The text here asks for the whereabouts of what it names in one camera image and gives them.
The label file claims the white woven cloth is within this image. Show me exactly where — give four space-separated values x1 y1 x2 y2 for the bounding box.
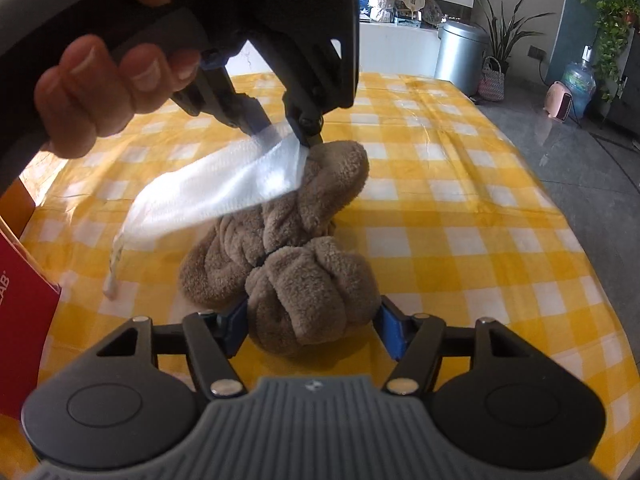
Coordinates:
102 125 312 302

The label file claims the brown plush towel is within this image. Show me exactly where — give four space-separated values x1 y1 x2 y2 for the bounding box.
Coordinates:
179 140 382 358

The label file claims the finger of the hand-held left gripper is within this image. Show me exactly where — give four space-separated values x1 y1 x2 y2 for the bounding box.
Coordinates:
172 67 273 136
282 97 326 150

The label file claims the pink space heater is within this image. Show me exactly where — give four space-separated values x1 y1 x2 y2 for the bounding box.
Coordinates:
545 81 577 122

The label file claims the woven basket planter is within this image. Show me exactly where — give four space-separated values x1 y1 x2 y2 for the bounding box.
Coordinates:
477 56 507 104

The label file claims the white marble television console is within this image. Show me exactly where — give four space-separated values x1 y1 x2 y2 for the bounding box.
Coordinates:
356 20 451 81

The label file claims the red lidded box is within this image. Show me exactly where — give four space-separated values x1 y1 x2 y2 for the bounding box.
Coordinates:
0 217 62 413

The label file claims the person's left hand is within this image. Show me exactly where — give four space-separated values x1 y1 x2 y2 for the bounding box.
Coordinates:
34 0 202 159

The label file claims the silver trash can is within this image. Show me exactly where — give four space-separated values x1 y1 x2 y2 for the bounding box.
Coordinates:
434 20 490 96

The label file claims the long-leaf potted plant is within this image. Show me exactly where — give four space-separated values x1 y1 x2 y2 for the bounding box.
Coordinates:
464 0 547 68

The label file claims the dark cabinet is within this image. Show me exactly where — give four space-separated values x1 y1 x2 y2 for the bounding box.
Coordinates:
600 75 640 136

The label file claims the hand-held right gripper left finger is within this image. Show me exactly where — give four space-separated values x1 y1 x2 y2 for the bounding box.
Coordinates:
95 300 251 397

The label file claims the yellow checked tablecloth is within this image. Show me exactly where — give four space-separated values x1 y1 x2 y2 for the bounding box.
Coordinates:
0 71 636 480

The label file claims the trailing ivy plant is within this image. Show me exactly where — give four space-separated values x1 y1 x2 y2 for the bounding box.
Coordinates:
592 0 640 103

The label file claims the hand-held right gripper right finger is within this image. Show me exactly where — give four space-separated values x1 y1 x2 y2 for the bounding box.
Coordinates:
372 294 543 395

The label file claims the blue water jug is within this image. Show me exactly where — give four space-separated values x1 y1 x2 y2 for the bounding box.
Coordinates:
561 45 598 117

